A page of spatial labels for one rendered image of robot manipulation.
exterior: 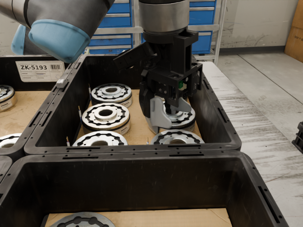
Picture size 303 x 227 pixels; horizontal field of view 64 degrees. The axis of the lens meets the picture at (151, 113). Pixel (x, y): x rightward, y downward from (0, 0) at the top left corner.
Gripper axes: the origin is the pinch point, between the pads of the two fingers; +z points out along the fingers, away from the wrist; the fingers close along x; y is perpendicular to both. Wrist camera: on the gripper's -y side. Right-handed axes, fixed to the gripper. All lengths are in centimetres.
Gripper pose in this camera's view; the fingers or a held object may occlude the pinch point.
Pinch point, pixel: (161, 121)
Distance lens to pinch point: 51.4
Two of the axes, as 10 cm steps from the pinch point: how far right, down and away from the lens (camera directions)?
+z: 0.7, 8.0, 6.0
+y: 7.3, 3.7, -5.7
